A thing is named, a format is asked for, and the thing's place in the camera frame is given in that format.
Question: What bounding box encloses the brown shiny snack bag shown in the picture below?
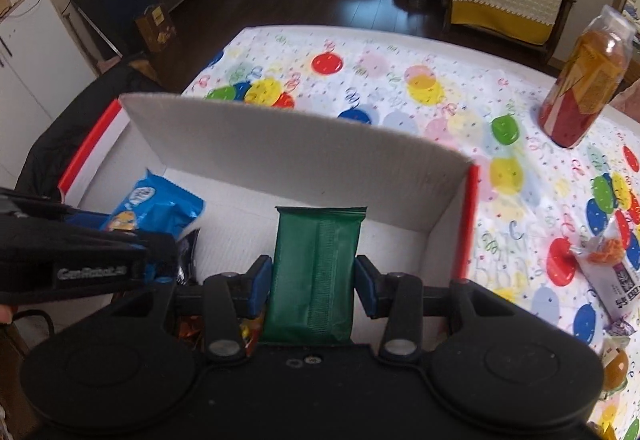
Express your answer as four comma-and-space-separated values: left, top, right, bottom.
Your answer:
178, 316, 204, 345

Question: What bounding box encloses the black small snack packet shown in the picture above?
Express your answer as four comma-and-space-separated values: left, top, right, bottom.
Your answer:
177, 229, 200, 286

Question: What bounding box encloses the green snack packet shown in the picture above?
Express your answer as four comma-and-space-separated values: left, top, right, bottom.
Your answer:
262, 206, 367, 345

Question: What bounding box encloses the blue snack bag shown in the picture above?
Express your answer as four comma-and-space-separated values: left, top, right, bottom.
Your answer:
65, 171, 205, 239

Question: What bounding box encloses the white snack packet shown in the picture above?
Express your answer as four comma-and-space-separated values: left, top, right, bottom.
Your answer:
570, 217, 639, 323

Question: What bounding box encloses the purple candy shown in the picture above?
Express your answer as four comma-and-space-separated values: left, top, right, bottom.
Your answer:
605, 319, 637, 337

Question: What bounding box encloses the red yellow snack bag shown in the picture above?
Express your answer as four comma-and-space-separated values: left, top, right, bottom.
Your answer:
240, 312, 265, 356

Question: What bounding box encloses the person's left hand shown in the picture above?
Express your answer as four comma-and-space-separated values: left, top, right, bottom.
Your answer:
0, 305, 13, 324

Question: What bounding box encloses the red cardboard box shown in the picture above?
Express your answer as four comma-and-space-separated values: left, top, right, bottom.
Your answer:
64, 94, 477, 287

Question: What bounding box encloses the balloon print tablecloth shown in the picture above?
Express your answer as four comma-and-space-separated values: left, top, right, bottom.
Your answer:
182, 24, 640, 440

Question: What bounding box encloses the white cabinet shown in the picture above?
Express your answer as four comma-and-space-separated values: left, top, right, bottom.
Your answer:
0, 0, 96, 188

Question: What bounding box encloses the orange juice bottle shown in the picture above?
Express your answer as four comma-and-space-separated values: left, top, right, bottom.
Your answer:
538, 5, 636, 149

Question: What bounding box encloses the pink cloth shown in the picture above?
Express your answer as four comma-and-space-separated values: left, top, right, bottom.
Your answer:
610, 80, 640, 123

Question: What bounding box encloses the black cable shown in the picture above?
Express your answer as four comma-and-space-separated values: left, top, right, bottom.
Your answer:
12, 308, 57, 338

